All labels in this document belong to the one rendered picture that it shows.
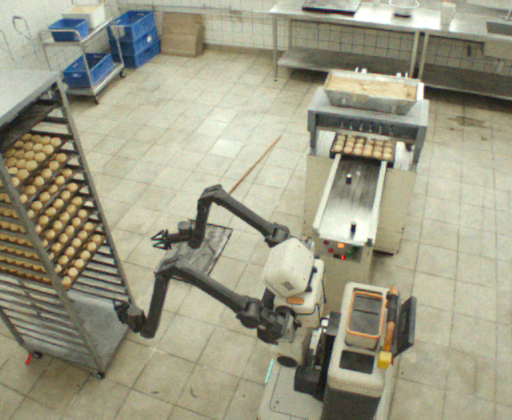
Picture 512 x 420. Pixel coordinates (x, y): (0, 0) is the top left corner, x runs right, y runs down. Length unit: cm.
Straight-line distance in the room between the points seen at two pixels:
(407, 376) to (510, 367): 67
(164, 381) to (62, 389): 65
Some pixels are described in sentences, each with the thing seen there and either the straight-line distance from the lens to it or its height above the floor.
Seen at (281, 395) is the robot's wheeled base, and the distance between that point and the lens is 260.
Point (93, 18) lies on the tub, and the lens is 593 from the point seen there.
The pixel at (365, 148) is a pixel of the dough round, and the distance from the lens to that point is 306.
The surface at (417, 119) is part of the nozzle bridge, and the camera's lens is 291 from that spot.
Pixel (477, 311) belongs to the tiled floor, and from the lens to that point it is 348.
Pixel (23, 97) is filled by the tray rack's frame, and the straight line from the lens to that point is 202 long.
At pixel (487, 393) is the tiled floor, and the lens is 316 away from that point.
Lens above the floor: 262
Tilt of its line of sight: 41 degrees down
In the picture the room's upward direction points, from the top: 3 degrees counter-clockwise
